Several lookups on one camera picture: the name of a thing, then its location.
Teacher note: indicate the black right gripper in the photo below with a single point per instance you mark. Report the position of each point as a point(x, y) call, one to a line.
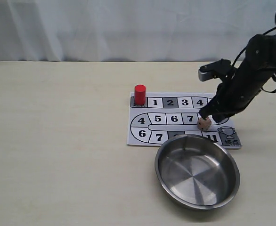
point(236, 94)

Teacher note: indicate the wooden die black pips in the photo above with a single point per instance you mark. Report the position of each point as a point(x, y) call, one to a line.
point(204, 123)

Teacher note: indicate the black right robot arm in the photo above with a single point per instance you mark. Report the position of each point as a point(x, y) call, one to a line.
point(260, 52)

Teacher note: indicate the red cylinder game piece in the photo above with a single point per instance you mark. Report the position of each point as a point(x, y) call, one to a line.
point(139, 94)

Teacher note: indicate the paper number game board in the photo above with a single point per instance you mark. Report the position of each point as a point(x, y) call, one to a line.
point(165, 115)

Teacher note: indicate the stainless steel round dish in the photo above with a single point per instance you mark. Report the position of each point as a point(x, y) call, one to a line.
point(196, 173)

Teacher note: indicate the white curtain backdrop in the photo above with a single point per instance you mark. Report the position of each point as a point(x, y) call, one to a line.
point(130, 30)

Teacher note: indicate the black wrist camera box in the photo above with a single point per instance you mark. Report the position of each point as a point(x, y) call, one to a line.
point(218, 69)

